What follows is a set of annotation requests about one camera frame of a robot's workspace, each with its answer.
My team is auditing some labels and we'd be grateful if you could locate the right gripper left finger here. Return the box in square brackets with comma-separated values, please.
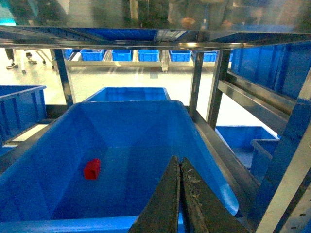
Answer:
[129, 156, 181, 233]

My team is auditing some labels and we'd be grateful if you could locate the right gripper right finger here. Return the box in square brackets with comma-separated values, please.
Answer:
[180, 157, 248, 233]

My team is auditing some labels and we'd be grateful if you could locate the red toy block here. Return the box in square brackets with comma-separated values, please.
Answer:
[84, 158, 101, 180]

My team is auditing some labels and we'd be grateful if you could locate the blue bin middle shelf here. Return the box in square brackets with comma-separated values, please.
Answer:
[0, 100, 239, 233]

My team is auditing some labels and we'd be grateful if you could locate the blue bin shelf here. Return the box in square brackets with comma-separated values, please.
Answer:
[231, 42, 311, 99]
[0, 100, 239, 233]

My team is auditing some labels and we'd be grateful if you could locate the blue bin right shelf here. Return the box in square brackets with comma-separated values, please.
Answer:
[231, 42, 311, 99]

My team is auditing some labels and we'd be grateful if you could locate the steel flow rack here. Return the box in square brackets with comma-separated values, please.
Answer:
[0, 26, 311, 233]

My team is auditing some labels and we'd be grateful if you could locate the blue bin lower right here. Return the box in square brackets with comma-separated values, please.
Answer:
[250, 139, 279, 183]

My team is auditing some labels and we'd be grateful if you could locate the blue bin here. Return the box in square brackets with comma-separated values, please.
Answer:
[250, 139, 279, 183]
[0, 85, 47, 145]
[84, 87, 171, 102]

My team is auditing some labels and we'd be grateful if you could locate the blue bin behind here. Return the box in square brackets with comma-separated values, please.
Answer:
[84, 87, 171, 102]

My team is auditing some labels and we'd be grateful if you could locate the blue bin left side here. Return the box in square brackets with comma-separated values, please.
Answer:
[0, 85, 47, 145]

